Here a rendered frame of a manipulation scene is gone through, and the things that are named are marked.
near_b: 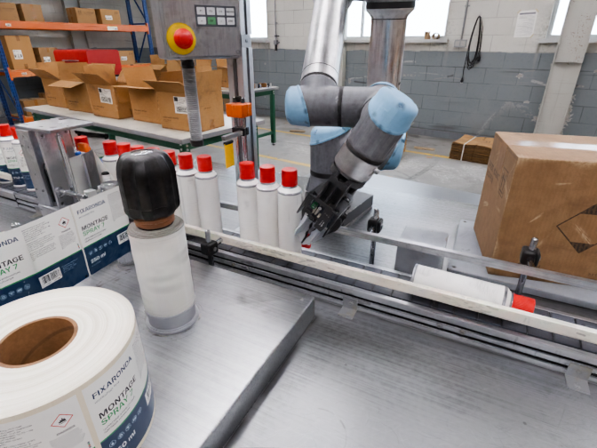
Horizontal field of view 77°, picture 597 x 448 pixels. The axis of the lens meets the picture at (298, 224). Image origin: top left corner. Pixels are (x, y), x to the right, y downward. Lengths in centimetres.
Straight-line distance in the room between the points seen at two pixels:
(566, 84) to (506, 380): 535
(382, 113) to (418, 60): 566
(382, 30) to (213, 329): 76
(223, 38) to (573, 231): 83
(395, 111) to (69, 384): 54
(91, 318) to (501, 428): 57
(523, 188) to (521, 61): 515
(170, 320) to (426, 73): 583
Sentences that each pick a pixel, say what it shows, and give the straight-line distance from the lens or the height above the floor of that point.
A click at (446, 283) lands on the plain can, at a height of 92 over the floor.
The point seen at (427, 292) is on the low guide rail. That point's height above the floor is 91.
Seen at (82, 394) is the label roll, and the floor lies 101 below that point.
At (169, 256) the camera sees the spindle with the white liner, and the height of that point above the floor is 103.
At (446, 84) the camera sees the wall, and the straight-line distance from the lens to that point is 616.
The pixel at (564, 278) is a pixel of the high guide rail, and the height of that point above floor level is 96.
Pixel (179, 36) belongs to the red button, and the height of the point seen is 133.
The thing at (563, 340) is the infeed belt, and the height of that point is 88.
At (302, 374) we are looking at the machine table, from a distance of 66.
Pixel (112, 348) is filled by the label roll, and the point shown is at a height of 102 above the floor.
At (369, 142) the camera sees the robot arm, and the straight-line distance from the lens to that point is 64.
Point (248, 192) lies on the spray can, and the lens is 82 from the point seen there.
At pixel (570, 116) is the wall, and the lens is 601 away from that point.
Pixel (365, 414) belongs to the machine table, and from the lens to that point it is 62.
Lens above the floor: 132
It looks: 26 degrees down
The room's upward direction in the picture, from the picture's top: straight up
